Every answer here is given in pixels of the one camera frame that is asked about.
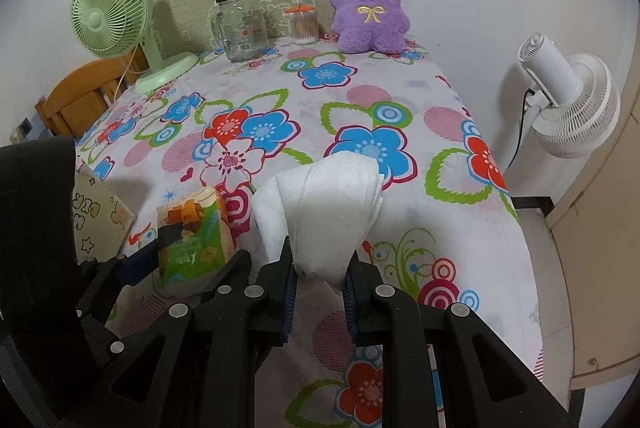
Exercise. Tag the green desk fan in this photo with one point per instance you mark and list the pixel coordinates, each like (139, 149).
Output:
(100, 13)

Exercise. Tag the black metal frame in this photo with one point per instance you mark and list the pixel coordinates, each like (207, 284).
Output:
(532, 204)

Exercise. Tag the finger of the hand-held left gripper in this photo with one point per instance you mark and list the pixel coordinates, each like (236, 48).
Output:
(227, 280)
(100, 288)

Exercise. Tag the green orange tissue packet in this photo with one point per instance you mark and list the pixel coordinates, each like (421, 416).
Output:
(192, 248)

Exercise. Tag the beige door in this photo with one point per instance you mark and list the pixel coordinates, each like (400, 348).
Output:
(600, 258)

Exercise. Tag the floral bed sheet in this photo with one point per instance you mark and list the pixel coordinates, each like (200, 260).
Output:
(435, 218)

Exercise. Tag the wall outlet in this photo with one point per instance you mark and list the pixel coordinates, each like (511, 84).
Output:
(25, 128)

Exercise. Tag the purple plush toy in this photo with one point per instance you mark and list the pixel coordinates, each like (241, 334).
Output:
(370, 28)

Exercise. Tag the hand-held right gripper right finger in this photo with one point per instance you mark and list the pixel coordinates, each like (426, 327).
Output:
(352, 308)

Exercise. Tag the white towel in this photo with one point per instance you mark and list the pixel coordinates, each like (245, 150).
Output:
(325, 208)

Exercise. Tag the cotton swab container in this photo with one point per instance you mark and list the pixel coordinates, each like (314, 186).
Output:
(301, 27)

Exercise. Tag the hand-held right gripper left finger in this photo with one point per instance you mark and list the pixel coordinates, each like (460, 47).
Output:
(287, 303)

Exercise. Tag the wooden chair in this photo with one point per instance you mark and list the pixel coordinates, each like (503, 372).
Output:
(75, 98)

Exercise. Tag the white fan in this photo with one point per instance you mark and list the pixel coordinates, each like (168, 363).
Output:
(575, 108)

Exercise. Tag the glass jar mug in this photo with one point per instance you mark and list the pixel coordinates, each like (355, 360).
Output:
(242, 33)

